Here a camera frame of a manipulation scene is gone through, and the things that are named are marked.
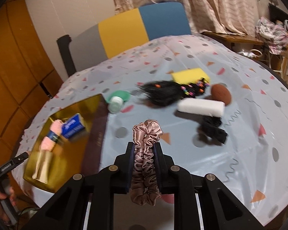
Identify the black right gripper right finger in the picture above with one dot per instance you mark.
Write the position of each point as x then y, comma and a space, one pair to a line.
165, 177

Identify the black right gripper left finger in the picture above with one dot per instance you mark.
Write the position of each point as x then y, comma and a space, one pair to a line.
123, 175

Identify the pink satin scrunchie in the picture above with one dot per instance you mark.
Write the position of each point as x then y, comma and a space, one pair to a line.
144, 188

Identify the yellow sponge block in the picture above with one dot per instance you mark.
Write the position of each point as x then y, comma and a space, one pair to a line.
190, 76

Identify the left hand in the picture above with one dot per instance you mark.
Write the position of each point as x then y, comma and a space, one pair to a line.
12, 198

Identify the gold rectangular tray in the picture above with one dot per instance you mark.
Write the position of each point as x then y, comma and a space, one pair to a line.
79, 154

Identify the beige folded cloth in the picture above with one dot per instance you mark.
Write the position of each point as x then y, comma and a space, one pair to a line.
42, 167

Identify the black folded cloth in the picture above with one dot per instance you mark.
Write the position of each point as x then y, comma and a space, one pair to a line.
210, 126

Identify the blue tissue pack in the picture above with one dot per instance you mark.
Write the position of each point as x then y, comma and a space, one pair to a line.
73, 126

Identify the pink rolled towel blue band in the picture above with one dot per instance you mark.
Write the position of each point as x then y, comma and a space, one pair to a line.
50, 140

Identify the black beaded hair piece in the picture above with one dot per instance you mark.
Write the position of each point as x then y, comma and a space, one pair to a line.
164, 93

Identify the white sponge block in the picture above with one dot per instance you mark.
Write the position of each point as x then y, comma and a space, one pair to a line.
202, 107

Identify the patterned plastic tablecloth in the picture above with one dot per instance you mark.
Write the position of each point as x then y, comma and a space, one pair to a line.
253, 163

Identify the brown makeup puff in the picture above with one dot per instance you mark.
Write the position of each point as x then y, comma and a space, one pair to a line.
221, 93

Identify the wooden wardrobe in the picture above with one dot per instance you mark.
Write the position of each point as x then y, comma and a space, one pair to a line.
27, 77

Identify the grey yellow blue chair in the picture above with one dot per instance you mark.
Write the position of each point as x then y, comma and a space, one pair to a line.
122, 32

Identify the wooden side table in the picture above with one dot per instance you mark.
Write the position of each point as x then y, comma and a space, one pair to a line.
231, 41

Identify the floral clothes pile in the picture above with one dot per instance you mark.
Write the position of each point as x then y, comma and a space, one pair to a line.
275, 36

